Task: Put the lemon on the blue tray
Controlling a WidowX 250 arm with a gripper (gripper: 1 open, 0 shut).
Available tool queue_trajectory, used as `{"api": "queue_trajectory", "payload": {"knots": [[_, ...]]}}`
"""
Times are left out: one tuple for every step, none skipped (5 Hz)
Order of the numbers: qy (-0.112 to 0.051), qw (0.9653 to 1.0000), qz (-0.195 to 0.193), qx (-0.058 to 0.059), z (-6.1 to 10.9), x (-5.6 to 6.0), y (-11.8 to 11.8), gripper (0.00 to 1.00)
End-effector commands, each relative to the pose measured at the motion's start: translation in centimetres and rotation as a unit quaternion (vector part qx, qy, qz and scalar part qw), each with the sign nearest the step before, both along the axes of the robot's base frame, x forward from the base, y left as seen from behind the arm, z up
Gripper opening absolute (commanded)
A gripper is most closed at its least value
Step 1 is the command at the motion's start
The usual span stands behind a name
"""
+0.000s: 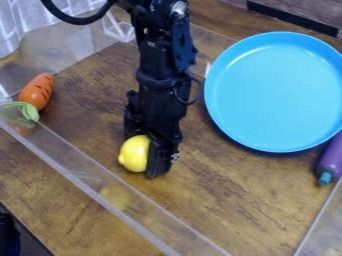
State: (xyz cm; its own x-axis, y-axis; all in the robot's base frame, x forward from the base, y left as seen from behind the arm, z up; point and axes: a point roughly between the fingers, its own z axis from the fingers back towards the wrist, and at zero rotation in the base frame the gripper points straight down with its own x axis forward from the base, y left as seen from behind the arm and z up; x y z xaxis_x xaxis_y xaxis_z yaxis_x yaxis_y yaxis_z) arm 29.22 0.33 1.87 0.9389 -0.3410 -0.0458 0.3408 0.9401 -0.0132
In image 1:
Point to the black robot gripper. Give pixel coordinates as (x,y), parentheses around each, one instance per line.
(154,112)

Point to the yellow toy lemon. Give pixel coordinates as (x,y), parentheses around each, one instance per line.
(134,153)

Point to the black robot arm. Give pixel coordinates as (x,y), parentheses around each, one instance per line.
(160,22)

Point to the round blue plastic tray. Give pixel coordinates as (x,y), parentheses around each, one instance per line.
(273,92)

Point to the orange toy carrot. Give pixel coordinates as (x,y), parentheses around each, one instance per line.
(35,96)

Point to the purple toy eggplant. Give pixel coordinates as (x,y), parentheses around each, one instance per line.
(329,169)

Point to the grey patterned curtain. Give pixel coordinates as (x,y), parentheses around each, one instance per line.
(26,15)

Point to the dark wooden board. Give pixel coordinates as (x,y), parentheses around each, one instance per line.
(318,15)

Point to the clear acrylic barrier wall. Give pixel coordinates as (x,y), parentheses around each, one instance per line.
(227,202)

